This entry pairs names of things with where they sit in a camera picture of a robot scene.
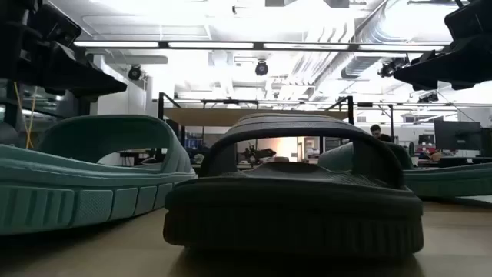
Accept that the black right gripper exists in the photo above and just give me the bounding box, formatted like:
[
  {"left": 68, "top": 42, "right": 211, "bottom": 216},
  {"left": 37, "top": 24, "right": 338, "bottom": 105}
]
[{"left": 394, "top": 34, "right": 492, "bottom": 91}]

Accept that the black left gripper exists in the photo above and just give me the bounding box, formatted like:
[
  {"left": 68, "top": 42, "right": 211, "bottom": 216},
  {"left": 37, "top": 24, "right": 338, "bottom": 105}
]
[{"left": 0, "top": 0, "right": 127, "bottom": 97}]

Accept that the green rubber slide sandal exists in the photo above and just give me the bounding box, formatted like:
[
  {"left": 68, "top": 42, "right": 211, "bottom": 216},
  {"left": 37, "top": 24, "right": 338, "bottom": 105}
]
[
  {"left": 317, "top": 141, "right": 492, "bottom": 199},
  {"left": 0, "top": 114, "right": 198, "bottom": 236}
]

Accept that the black round ceiling lamp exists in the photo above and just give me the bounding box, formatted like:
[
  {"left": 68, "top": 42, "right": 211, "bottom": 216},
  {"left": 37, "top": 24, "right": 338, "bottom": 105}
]
[
  {"left": 127, "top": 64, "right": 143, "bottom": 82},
  {"left": 417, "top": 92, "right": 440, "bottom": 104},
  {"left": 377, "top": 55, "right": 411, "bottom": 79},
  {"left": 254, "top": 59, "right": 270, "bottom": 77}
]

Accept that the black computer monitor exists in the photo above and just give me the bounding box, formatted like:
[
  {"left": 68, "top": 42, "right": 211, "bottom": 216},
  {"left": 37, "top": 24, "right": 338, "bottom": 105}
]
[
  {"left": 434, "top": 120, "right": 482, "bottom": 152},
  {"left": 480, "top": 126, "right": 492, "bottom": 158}
]

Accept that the person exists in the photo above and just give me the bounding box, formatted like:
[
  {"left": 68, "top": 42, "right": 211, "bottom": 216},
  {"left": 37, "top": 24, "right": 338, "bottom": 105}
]
[{"left": 369, "top": 123, "right": 394, "bottom": 143}]

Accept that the long white light bar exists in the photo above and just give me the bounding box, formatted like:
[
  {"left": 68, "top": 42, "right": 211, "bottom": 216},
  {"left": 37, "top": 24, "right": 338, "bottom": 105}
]
[{"left": 72, "top": 39, "right": 449, "bottom": 53}]

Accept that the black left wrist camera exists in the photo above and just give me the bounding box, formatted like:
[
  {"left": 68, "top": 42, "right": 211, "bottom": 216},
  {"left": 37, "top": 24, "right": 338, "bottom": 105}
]
[{"left": 36, "top": 3, "right": 82, "bottom": 48}]

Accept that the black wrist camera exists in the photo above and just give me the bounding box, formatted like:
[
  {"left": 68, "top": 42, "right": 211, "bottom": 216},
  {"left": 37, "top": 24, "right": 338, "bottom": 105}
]
[
  {"left": 36, "top": 3, "right": 82, "bottom": 48},
  {"left": 444, "top": 0, "right": 492, "bottom": 39}
]

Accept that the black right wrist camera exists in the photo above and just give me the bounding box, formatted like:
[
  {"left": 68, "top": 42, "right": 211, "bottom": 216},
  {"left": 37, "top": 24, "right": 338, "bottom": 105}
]
[{"left": 444, "top": 0, "right": 492, "bottom": 39}]

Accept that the silver ventilation duct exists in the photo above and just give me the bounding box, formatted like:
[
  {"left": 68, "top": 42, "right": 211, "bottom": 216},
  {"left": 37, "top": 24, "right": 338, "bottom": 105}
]
[{"left": 340, "top": 0, "right": 427, "bottom": 80}]

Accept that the yellow cable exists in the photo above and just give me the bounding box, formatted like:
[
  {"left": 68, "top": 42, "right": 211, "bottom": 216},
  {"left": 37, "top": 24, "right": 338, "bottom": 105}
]
[{"left": 13, "top": 80, "right": 38, "bottom": 150}]

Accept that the wooden shelf with black frame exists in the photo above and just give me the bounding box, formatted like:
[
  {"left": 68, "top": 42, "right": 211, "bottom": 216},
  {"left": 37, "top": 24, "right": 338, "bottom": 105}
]
[{"left": 157, "top": 91, "right": 357, "bottom": 178}]

